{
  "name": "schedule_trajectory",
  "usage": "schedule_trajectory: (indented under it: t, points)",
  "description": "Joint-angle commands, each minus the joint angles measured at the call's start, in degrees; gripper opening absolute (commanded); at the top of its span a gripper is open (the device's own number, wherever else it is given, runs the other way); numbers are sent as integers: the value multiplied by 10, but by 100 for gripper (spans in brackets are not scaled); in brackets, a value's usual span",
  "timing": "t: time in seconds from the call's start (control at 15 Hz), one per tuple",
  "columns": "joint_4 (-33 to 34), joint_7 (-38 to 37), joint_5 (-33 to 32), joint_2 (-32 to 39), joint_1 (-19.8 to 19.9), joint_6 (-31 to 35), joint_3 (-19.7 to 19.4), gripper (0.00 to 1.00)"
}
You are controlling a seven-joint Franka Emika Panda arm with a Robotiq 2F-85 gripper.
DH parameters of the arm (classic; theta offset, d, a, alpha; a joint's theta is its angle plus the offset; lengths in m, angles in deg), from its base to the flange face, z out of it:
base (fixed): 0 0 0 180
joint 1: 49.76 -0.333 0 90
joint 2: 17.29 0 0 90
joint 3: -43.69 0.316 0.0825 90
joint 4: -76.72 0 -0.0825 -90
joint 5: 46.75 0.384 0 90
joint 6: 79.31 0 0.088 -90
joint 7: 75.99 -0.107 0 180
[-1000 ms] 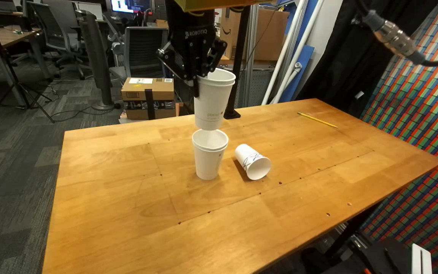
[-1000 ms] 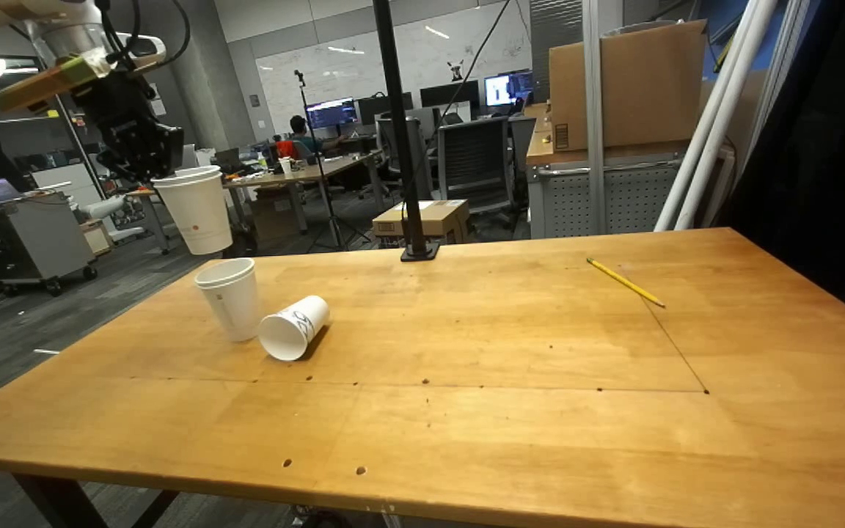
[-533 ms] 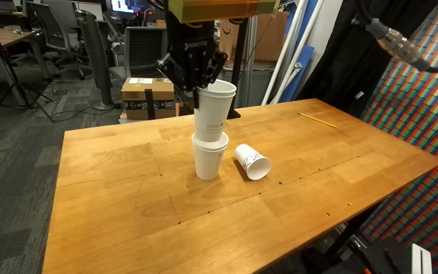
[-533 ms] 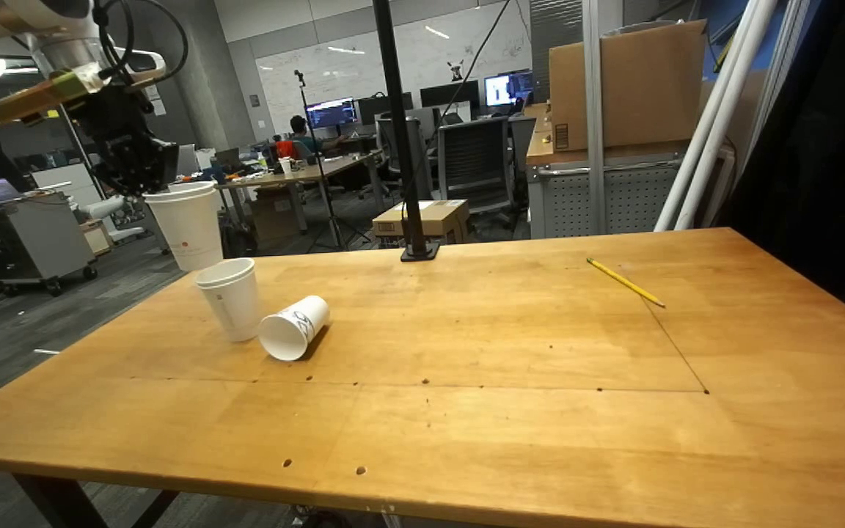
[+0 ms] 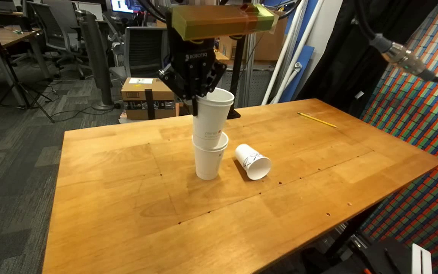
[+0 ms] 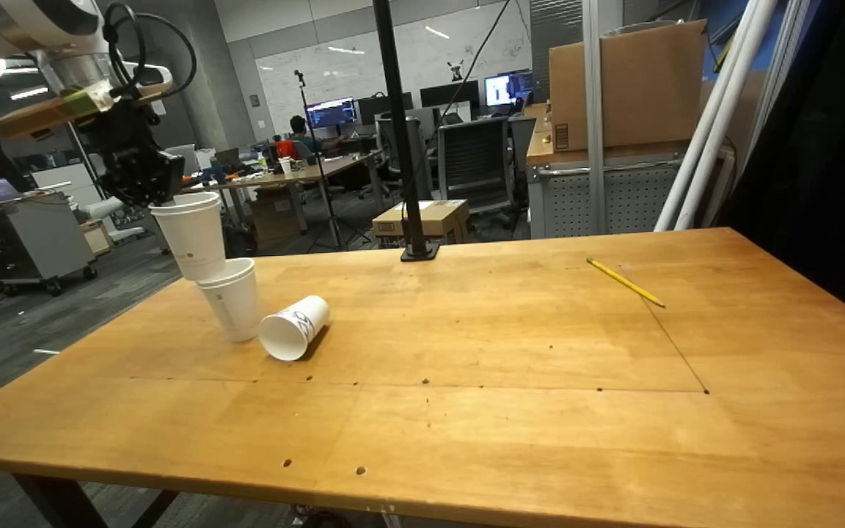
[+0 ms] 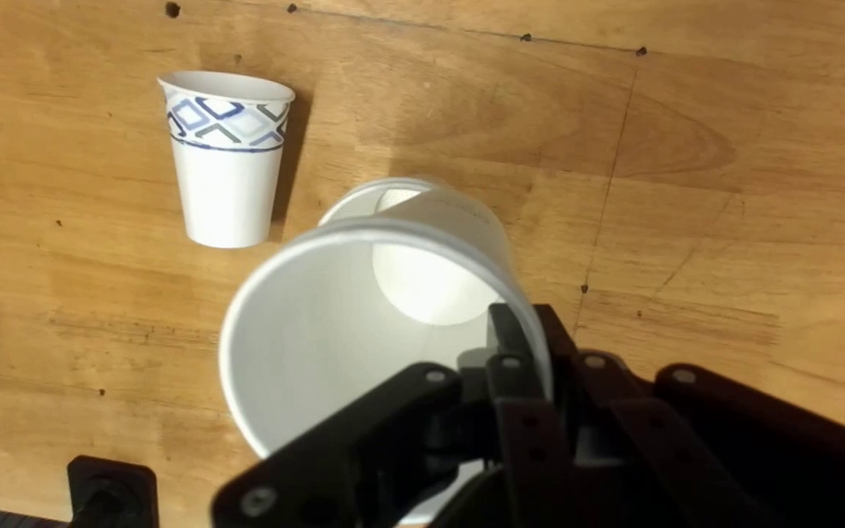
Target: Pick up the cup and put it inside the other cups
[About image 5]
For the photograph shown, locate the black vertical pole stand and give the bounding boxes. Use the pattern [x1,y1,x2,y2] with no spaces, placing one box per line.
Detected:
[225,34,256,120]

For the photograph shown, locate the blue foam board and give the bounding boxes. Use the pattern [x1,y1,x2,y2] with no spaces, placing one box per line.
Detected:
[278,44,316,104]

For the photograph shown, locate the colourful checked cloth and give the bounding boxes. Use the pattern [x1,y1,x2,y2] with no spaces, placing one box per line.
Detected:
[359,0,438,274]

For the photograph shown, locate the black curtain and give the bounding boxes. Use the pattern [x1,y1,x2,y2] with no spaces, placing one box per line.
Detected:
[298,0,438,119]

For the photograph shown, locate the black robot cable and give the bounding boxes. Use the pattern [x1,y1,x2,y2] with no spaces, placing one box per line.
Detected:
[353,0,438,84]

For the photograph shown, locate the olive wrist camera box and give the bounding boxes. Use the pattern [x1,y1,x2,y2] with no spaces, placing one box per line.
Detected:
[170,3,280,43]

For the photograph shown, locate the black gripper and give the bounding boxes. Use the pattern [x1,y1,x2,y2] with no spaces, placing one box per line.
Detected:
[158,37,230,117]

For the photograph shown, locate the white flat panel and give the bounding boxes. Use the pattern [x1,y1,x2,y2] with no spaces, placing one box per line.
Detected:
[411,242,434,274]

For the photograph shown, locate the white leaning boards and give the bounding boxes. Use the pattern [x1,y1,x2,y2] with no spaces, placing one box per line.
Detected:
[260,0,329,107]

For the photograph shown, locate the large cardboard shipping box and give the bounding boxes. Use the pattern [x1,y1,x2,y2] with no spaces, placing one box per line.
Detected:
[218,18,291,64]

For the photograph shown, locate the white cup with blue print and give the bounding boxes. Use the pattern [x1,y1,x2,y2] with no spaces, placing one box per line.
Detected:
[233,143,272,181]

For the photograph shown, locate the black office chair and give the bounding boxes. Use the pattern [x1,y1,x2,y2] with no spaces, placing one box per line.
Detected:
[24,2,87,69]

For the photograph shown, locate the plain white paper cup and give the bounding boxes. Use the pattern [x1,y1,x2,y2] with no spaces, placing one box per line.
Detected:
[192,130,230,181]
[193,87,236,152]

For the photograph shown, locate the wooden office desk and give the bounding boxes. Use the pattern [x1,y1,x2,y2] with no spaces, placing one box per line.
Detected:
[0,26,44,79]

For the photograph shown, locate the black tripod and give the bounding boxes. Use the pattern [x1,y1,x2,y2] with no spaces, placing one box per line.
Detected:
[0,0,56,123]

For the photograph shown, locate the black square mesh panel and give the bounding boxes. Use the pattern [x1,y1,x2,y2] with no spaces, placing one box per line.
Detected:
[123,26,172,79]

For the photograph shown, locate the small cardboard box with label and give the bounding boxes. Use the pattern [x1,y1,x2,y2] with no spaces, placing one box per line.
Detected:
[120,76,181,122]

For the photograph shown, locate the black equipment under table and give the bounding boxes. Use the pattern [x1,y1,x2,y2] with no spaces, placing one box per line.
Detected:
[304,222,420,274]

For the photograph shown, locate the grey pedestal column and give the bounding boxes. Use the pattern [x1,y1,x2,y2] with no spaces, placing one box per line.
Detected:
[79,11,117,113]

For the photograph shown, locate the computer monitor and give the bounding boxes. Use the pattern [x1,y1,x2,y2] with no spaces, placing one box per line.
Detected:
[108,0,154,15]

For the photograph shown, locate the yellow pencil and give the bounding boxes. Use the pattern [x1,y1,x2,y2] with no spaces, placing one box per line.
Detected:
[297,110,341,130]

